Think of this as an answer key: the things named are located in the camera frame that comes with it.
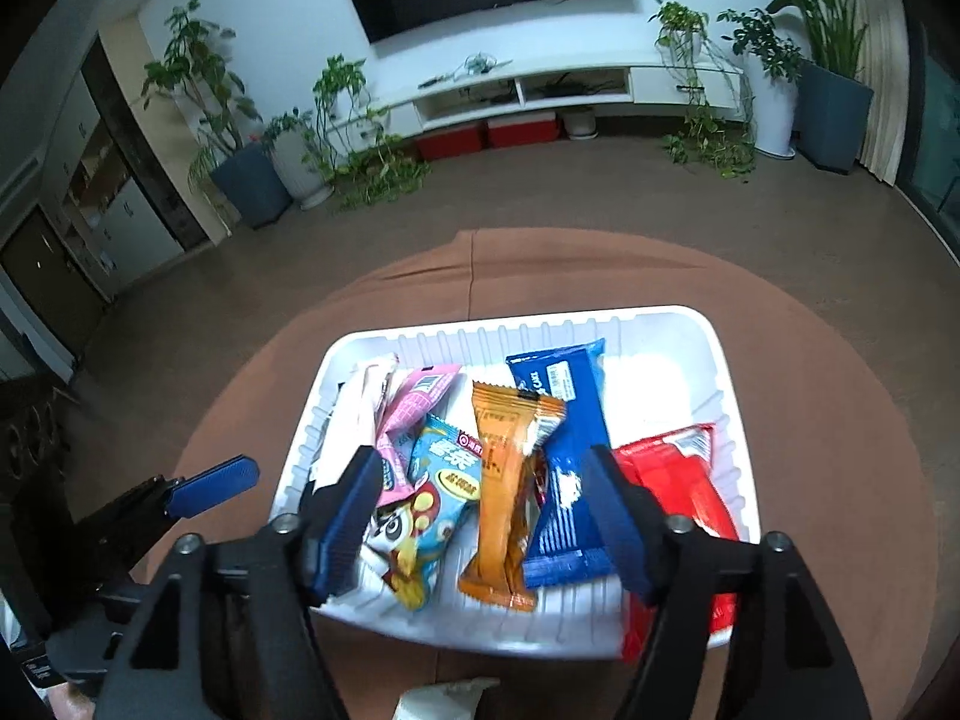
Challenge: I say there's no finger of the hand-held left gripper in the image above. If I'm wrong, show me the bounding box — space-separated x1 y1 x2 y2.
71 454 262 580

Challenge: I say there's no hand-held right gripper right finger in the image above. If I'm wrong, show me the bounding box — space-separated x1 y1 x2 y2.
581 445 872 720

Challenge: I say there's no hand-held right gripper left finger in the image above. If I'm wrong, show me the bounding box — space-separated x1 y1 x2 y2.
94 446 385 720

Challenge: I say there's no light blue cartoon snack packet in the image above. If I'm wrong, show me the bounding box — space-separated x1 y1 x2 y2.
364 412 485 611

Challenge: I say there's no orange snack packet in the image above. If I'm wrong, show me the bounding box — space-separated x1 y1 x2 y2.
457 381 567 612

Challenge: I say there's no pink snack packet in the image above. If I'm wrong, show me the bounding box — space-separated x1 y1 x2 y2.
373 362 464 507

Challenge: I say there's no white plastic tray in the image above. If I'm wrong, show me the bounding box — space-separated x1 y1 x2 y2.
272 304 766 662

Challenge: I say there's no white and dark snack packet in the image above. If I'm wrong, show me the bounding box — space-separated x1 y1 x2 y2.
313 355 400 492

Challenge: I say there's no dark blue plant pot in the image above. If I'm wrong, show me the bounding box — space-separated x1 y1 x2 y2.
793 62 876 175
208 144 295 231

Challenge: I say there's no round white plant pot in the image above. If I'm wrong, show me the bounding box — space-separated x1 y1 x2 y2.
268 127 336 211

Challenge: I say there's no trailing green plant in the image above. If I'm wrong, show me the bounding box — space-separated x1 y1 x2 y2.
328 133 434 212

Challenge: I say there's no bushy plant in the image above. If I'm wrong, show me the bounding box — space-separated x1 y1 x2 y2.
262 54 391 181

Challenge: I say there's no red storage box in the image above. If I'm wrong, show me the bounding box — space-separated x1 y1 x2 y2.
415 124 486 161
486 111 561 149

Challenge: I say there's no tall thin leafy plant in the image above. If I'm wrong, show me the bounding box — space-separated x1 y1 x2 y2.
141 0 263 196

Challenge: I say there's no tall white plant pot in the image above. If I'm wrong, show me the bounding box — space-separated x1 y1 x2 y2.
752 77 801 160

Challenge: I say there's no hanging vine plant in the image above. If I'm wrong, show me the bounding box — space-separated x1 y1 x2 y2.
647 0 757 179

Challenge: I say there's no white TV cabinet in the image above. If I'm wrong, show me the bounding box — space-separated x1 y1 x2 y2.
330 62 745 142

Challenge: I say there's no glass door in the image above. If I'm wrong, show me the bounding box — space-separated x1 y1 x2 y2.
906 34 960 248

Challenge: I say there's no small leafy plant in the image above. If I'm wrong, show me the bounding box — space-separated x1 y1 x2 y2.
716 7 805 83

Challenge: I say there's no beige curtain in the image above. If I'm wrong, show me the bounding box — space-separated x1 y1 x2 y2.
853 0 914 190

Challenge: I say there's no tall plant by curtain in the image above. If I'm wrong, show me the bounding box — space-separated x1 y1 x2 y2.
748 0 871 80

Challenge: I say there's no wooden wall cabinet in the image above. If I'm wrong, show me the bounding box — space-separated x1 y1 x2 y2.
0 30 212 365

